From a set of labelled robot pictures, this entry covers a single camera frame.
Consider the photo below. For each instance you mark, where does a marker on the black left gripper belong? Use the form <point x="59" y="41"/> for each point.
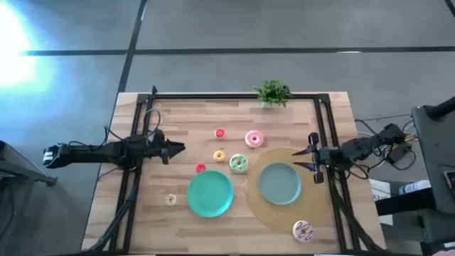
<point x="159" y="144"/>

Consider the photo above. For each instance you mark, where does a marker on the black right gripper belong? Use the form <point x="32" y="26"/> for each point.
<point x="325" y="156"/>

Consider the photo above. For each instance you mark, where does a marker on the small red donut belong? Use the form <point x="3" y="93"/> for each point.
<point x="220" y="133"/>
<point x="200" y="167"/>

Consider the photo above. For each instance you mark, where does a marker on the small white drizzled donut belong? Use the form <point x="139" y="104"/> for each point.
<point x="170" y="200"/>

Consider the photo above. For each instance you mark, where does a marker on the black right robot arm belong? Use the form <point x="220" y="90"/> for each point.
<point x="369" y="145"/>

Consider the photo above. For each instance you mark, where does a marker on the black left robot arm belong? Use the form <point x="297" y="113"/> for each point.
<point x="92" y="151"/>

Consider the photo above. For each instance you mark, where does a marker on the grey-blue plate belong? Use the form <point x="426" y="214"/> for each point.
<point x="279" y="183"/>

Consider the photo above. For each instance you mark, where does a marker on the small yellow donut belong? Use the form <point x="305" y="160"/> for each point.
<point x="219" y="156"/>

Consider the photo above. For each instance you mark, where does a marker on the round woven tan placemat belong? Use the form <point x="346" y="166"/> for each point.
<point x="313" y="209"/>

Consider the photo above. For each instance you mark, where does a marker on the large pink sprinkled donut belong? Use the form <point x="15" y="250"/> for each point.
<point x="254" y="138"/>

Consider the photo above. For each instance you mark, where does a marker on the teal plate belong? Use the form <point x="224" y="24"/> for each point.
<point x="210" y="193"/>

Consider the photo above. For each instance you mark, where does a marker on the large green sprinkled donut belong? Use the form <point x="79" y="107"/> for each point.
<point x="239" y="163"/>

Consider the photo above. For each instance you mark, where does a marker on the large lilac chocolate-drizzled donut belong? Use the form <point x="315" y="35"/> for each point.
<point x="303" y="231"/>

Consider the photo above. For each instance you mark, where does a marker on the small green potted plant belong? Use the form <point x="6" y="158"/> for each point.
<point x="273" y="92"/>

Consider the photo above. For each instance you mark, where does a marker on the white paper sheet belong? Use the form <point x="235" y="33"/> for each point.
<point x="380" y="193"/>

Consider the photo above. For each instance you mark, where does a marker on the black power adapter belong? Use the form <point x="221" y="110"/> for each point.
<point x="400" y="151"/>

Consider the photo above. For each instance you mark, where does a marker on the white bottle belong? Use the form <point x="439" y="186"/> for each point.
<point x="414" y="186"/>

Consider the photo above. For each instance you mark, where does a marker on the grey cabinet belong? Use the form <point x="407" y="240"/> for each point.
<point x="435" y="153"/>

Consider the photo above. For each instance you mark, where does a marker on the grey stand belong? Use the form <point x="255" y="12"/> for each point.
<point x="21" y="167"/>

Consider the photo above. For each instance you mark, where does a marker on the black metal table frame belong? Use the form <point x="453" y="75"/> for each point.
<point x="231" y="96"/>

